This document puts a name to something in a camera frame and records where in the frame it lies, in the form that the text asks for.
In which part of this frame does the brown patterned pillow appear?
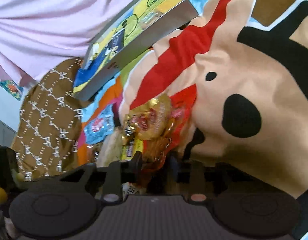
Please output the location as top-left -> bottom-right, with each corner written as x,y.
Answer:
11,59 -> 86,181

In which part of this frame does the yellow snack packet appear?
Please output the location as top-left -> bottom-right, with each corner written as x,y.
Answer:
121,139 -> 143,161

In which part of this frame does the colourful wall poster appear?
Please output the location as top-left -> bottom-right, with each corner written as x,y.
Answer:
0,80 -> 23,101

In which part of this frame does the grey tray with cartoon lining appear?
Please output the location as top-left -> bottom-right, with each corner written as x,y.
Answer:
73,0 -> 198,101

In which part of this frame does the blue shrimp snack packet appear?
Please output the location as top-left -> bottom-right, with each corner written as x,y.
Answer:
84,104 -> 114,145

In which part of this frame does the colourful cartoon bed blanket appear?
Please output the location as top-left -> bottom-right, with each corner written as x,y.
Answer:
82,0 -> 308,197

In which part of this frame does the pink hanging curtain cloth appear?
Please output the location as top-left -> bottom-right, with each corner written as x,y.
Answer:
0,0 -> 133,86

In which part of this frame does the gold foil snack packet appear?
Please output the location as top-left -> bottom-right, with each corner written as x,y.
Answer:
122,94 -> 176,162

